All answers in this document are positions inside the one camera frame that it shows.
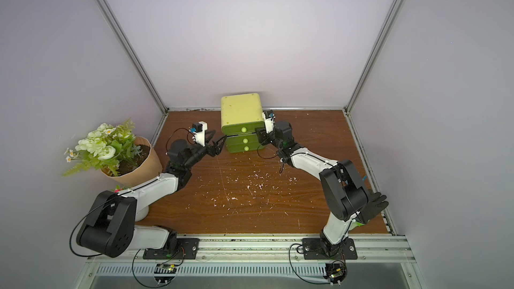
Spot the green top drawer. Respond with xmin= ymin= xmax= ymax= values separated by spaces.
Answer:
xmin=222 ymin=121 xmax=265 ymax=136

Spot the yellow-green drawer cabinet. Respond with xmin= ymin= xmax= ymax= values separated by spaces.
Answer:
xmin=221 ymin=93 xmax=264 ymax=153

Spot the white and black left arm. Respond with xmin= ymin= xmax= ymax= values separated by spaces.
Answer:
xmin=72 ymin=131 xmax=227 ymax=258

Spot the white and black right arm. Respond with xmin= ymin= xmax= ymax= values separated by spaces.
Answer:
xmin=256 ymin=121 xmax=371 ymax=248

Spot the tan paper flower pot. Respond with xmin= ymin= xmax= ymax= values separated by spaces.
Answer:
xmin=101 ymin=136 xmax=163 ymax=187

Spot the white flower bouquet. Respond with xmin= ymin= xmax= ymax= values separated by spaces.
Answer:
xmin=62 ymin=119 xmax=142 ymax=177

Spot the black garden glove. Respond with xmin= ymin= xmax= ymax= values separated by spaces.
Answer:
xmin=356 ymin=192 xmax=389 ymax=225

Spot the left controller board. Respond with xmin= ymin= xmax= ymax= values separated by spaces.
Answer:
xmin=153 ymin=264 xmax=177 ymax=287

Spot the controller board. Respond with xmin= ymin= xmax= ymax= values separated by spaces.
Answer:
xmin=153 ymin=264 xmax=177 ymax=287
xmin=325 ymin=260 xmax=348 ymax=286

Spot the right controller board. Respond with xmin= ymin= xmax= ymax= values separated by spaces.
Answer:
xmin=325 ymin=260 xmax=348 ymax=286

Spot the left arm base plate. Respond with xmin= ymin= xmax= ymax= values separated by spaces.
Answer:
xmin=143 ymin=238 xmax=199 ymax=260

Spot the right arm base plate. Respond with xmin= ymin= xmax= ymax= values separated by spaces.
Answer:
xmin=301 ymin=238 xmax=358 ymax=260

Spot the aluminium front rail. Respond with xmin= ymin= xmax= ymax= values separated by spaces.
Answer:
xmin=86 ymin=234 xmax=416 ymax=265

